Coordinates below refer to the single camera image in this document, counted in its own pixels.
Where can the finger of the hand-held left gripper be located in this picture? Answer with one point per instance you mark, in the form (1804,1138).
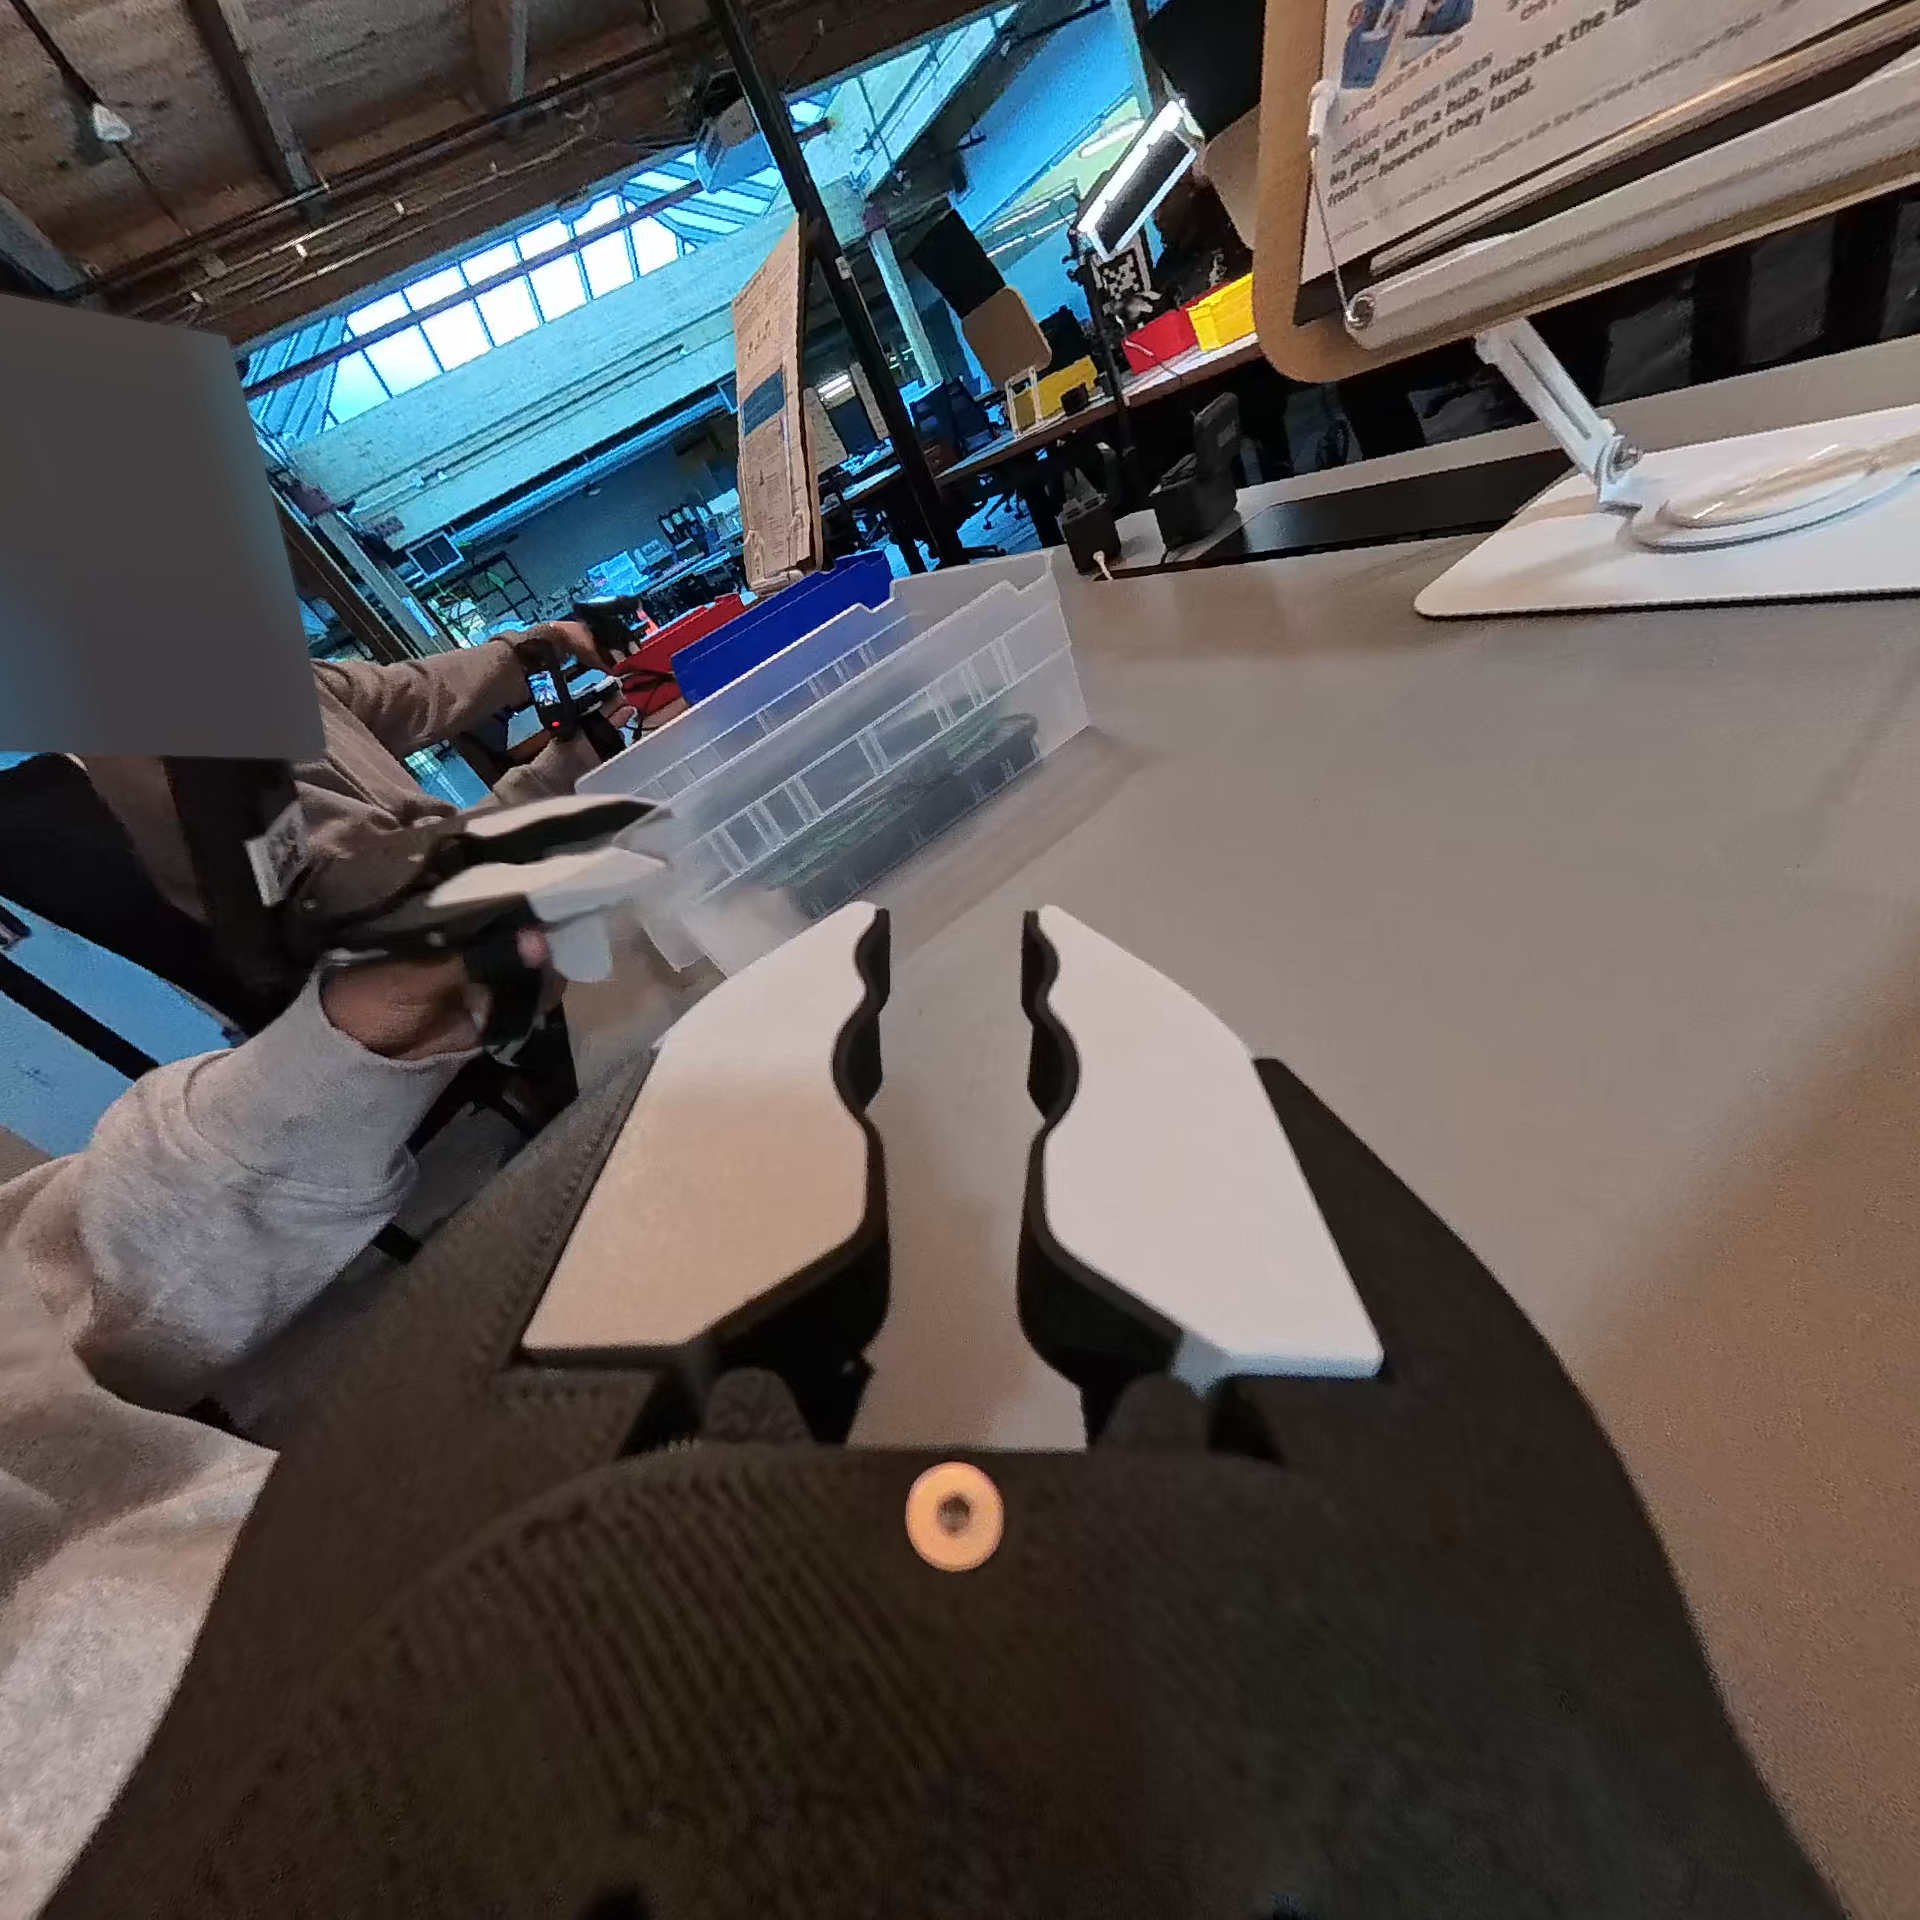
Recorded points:
(562,888)
(562,823)

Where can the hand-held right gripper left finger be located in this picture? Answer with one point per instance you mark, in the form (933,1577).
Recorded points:
(720,1185)

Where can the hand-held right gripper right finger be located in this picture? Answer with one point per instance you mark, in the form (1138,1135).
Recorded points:
(1184,1200)

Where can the clear plastic bin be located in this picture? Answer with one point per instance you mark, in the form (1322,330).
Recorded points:
(961,660)

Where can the person's left forearm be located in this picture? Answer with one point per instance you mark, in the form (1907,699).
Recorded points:
(210,1185)

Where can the grey desk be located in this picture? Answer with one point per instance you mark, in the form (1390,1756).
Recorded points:
(1425,976)

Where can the person's left hand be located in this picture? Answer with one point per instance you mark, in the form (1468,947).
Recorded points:
(405,1008)

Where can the red plastic bin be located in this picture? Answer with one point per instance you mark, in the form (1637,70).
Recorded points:
(676,639)

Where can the blue plastic bin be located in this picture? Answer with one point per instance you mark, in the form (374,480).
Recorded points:
(781,622)

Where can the tall cardboard sign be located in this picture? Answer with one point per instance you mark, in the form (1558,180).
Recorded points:
(771,406)

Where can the small black power adapter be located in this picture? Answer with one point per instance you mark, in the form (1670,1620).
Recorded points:
(1087,528)

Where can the small yellow storage bin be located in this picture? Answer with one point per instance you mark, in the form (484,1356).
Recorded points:
(1066,387)

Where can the background work table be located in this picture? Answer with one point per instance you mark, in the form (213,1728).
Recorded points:
(1140,395)

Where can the tall black power adapter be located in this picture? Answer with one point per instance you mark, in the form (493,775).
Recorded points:
(1195,480)

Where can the person's grey sweatshirt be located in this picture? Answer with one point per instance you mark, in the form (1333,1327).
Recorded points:
(88,1620)

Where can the small red storage bin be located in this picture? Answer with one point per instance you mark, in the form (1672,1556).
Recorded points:
(1162,343)

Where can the white board stand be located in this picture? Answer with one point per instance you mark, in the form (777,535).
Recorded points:
(1650,562)

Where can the wide yellow storage bin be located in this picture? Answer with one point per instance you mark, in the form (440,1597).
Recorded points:
(1223,311)

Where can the white strip lamp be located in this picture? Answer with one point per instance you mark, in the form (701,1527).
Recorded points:
(1136,177)

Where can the printed instruction sheet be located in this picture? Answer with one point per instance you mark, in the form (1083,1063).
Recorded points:
(1468,121)

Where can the black steel post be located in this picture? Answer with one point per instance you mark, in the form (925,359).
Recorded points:
(840,286)

